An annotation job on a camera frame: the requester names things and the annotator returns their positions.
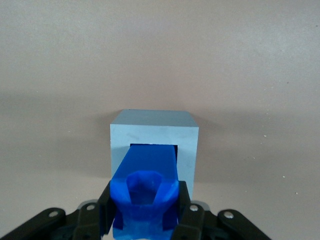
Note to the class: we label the blue plastic insert part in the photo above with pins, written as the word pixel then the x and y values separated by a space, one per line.
pixel 146 192

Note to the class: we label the gray square hollow base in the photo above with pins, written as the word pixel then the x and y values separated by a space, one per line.
pixel 155 125

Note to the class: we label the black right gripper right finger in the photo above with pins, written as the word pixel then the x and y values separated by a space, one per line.
pixel 195 217

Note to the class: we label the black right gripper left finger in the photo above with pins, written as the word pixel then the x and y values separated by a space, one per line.
pixel 90 217

